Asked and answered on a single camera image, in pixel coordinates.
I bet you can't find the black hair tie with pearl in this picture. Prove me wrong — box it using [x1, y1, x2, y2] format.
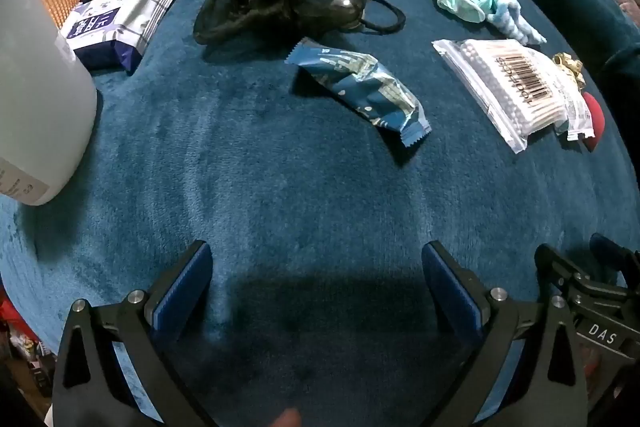
[330, 0, 407, 32]

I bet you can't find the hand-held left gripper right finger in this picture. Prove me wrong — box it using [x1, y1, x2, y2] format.
[421, 241, 588, 427]

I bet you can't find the blue white striped cloth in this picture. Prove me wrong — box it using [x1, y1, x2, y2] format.
[482, 0, 548, 46]

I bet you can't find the cotton swab bag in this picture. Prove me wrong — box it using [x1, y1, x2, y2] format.
[431, 38, 573, 154]

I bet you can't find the small white packet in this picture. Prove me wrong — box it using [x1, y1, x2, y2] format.
[555, 72, 593, 142]

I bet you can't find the red makeup sponge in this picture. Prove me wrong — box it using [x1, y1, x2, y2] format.
[581, 92, 607, 152]

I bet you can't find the white plastic cup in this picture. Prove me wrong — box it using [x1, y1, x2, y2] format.
[0, 0, 98, 206]

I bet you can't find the blue snack packet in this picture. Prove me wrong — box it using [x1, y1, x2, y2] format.
[285, 38, 432, 150]

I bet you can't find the person's left hand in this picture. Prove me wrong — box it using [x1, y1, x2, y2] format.
[272, 408, 302, 427]

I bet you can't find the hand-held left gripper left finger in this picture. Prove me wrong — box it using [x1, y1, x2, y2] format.
[51, 239, 213, 427]

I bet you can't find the white and blue wipes pack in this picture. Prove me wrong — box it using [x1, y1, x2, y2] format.
[59, 0, 182, 75]

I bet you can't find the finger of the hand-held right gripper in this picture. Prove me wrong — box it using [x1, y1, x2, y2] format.
[535, 244, 626, 303]
[590, 233, 640, 293]

